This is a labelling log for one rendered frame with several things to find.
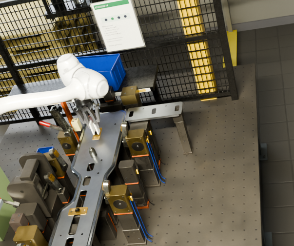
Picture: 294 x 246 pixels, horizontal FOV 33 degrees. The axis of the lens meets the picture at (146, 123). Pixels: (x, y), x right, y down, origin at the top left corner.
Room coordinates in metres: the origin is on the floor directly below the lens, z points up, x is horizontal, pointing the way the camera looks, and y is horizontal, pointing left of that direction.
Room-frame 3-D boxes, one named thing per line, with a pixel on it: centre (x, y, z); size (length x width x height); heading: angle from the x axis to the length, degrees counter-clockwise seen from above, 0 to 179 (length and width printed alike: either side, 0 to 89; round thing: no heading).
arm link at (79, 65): (1.94, 0.24, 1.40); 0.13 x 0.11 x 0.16; 31
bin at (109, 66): (2.39, 0.19, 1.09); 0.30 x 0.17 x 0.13; 63
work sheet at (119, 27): (2.45, -0.02, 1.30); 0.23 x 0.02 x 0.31; 71
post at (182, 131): (1.98, -0.16, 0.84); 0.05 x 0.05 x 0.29; 71
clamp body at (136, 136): (1.83, 0.06, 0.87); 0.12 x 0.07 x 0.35; 71
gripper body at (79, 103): (1.96, 0.25, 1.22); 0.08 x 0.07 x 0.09; 71
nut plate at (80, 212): (1.51, 0.40, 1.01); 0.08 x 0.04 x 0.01; 72
